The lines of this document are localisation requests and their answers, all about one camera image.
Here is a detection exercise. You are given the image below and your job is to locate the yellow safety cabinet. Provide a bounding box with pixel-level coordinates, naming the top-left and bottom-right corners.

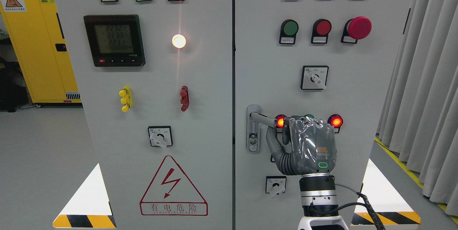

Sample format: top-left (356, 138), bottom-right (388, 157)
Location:
top-left (1, 0), bottom-right (81, 103)

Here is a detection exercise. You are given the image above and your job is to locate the red push button upper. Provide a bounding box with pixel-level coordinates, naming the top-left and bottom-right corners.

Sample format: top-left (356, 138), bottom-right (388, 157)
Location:
top-left (311, 19), bottom-right (332, 44)

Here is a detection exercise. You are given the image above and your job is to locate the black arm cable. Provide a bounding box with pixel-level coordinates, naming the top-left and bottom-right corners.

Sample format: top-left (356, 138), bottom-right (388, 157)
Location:
top-left (308, 183), bottom-right (386, 230)

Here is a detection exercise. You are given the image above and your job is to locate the silver door handle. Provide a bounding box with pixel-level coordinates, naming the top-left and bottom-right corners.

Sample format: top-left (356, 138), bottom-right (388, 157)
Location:
top-left (246, 105), bottom-right (277, 152)

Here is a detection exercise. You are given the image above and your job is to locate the grey curtain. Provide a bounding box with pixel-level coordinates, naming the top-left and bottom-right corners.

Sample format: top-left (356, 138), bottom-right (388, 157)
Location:
top-left (378, 0), bottom-right (458, 216)

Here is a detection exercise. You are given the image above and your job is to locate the upper right rotary switch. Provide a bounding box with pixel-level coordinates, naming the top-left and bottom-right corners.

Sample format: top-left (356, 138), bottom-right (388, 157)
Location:
top-left (300, 65), bottom-right (329, 90)

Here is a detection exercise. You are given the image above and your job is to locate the white indicator light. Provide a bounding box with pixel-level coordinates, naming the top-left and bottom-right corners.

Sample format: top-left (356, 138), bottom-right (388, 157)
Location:
top-left (172, 34), bottom-right (187, 49)

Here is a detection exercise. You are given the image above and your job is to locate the red lit indicator left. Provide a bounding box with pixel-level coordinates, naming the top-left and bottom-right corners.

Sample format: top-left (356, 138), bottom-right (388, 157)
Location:
top-left (275, 114), bottom-right (286, 134)

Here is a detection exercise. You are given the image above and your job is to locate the red electric hazard sign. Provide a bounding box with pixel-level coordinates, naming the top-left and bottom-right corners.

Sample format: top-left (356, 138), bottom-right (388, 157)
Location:
top-left (140, 155), bottom-right (208, 216)

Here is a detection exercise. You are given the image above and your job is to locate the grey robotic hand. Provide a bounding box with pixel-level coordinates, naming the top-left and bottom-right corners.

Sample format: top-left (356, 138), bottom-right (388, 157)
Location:
top-left (265, 116), bottom-right (337, 176)

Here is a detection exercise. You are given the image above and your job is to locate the black digital power meter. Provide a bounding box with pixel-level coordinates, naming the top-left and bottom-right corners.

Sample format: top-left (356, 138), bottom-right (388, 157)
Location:
top-left (84, 14), bottom-right (145, 67)

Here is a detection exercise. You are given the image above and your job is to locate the right cabinet door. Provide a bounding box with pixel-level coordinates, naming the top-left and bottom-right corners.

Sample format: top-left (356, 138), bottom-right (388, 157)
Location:
top-left (235, 0), bottom-right (411, 230)

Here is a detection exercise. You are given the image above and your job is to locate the left rotary selector switch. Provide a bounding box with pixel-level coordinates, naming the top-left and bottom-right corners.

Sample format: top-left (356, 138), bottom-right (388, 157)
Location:
top-left (148, 126), bottom-right (173, 148)

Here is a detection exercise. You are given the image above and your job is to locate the cabinet door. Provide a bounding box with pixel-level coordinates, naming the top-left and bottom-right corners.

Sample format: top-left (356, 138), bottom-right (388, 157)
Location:
top-left (235, 0), bottom-right (411, 230)
top-left (55, 0), bottom-right (233, 230)

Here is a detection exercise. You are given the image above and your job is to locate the left cabinet door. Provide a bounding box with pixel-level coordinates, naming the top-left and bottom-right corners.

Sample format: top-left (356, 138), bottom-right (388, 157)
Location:
top-left (55, 0), bottom-right (233, 230)

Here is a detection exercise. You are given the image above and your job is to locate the red lit indicator right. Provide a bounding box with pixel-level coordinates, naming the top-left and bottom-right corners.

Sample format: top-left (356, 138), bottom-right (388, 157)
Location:
top-left (327, 114), bottom-right (344, 133)

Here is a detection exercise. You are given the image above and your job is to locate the red lit indicator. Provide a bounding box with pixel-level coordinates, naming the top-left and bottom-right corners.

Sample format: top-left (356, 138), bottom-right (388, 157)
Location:
top-left (275, 114), bottom-right (286, 134)
top-left (327, 114), bottom-right (344, 133)

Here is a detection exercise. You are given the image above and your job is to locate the red terminal connector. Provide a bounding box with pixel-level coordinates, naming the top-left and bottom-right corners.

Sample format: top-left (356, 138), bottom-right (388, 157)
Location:
top-left (180, 85), bottom-right (190, 112)

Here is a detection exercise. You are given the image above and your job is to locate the yellow terminal connector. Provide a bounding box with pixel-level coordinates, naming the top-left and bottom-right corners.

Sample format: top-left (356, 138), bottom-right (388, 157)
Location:
top-left (119, 85), bottom-right (132, 112)

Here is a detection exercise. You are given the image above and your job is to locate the green push button upper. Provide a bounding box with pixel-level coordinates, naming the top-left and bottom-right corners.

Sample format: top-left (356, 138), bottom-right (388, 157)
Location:
top-left (279, 19), bottom-right (299, 45)

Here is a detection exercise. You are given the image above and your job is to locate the lower white rotary switch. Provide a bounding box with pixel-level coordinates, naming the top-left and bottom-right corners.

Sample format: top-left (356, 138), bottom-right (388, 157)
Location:
top-left (265, 176), bottom-right (287, 199)

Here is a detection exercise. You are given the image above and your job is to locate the red emergency stop button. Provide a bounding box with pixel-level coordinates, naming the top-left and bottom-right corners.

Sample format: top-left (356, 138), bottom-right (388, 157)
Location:
top-left (341, 16), bottom-right (372, 44)

